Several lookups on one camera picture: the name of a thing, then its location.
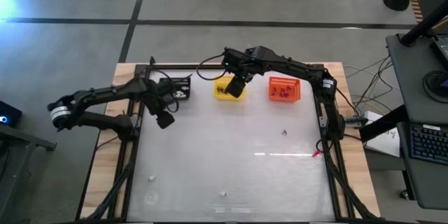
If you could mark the grey side table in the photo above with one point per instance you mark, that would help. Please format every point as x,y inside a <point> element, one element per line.
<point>35,142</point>

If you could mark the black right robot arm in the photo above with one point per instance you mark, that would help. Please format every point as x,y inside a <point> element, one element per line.
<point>290,66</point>

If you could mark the black keyboard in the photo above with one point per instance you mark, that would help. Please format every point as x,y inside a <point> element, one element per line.
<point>428,143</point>

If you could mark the black diagonal pole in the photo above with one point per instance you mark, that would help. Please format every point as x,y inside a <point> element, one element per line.
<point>420,28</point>

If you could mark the orange plastic basket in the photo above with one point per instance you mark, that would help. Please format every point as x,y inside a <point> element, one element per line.
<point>284,89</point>

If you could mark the white paper sheet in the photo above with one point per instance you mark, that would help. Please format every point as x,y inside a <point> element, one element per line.
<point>385,143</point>

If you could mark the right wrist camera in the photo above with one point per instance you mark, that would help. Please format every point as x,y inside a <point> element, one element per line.
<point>234,61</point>

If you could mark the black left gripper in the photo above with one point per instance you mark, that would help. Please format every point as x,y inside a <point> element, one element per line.
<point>164,117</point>

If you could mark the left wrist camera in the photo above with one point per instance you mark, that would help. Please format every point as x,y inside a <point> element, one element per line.
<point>166,85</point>

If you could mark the black plastic spider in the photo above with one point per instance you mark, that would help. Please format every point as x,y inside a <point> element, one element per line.
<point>224,93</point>
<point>224,88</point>
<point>219,91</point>

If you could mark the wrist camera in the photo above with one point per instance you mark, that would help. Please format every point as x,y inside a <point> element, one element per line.
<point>166,85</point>
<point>234,61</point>

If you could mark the black aluminium table frame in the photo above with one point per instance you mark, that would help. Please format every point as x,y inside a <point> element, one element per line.
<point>196,66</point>

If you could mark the black desk support bar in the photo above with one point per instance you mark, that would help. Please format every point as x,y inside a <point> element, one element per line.
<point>385,124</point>

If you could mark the yellow plastic basket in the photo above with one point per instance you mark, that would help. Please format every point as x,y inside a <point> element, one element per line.
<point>218,94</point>

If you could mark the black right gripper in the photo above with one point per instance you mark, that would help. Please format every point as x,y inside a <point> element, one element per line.
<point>236,87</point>

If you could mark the black frame clamp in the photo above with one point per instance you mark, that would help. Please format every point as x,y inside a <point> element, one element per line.
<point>152,60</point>

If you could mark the black monitor stand base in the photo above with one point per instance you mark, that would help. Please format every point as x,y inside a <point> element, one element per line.
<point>435,84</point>

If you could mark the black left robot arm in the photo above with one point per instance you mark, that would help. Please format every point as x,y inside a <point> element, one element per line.
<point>105,94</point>

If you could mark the black laptop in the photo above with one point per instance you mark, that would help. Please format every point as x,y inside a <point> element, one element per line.
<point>441,50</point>

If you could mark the black plastic basket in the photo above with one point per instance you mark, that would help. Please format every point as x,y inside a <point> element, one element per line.
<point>185,91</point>

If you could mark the black box with blue light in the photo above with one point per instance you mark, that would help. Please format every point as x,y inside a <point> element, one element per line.
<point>7,115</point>

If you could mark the dark grey desk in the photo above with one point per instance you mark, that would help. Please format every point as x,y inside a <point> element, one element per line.
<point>413,77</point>

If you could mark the desk caster wheel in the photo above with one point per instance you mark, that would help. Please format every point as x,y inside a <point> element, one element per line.
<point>404,194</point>

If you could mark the red tag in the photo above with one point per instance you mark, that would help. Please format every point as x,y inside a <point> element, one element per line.
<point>316,153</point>

